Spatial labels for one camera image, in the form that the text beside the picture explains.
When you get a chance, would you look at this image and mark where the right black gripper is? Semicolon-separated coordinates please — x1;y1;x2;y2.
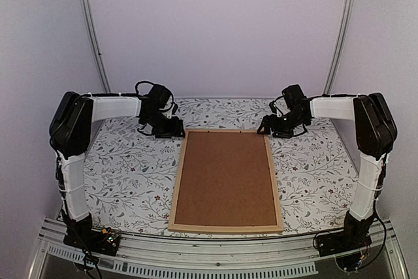
257;110;308;139

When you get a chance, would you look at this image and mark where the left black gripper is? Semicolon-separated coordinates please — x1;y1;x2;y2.
143;111;185;139

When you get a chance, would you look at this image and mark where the brown backing board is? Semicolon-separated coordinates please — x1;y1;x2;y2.
173;131;278;227

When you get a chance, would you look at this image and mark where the wooden picture frame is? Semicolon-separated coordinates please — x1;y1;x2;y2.
167;129;284;235

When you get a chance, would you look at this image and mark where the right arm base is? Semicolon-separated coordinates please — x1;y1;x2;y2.
313;226;372;272

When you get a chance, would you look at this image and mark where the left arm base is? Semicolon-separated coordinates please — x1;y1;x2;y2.
63;225;121;256

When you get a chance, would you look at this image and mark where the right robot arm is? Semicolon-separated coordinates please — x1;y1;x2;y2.
257;84;398;250

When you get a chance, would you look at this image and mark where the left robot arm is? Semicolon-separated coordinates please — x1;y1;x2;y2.
49;83;185;249

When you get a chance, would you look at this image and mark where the floral tablecloth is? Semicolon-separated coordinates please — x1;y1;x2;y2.
84;99;358;237

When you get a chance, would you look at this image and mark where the right aluminium post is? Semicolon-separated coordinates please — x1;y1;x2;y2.
323;0;355;94

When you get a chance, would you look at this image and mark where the aluminium post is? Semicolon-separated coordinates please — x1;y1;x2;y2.
323;0;355;94
80;0;111;93

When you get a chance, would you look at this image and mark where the front aluminium rail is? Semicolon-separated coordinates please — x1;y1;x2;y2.
28;219;412;278

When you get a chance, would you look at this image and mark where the left aluminium post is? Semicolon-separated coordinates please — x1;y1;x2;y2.
80;0;111;93

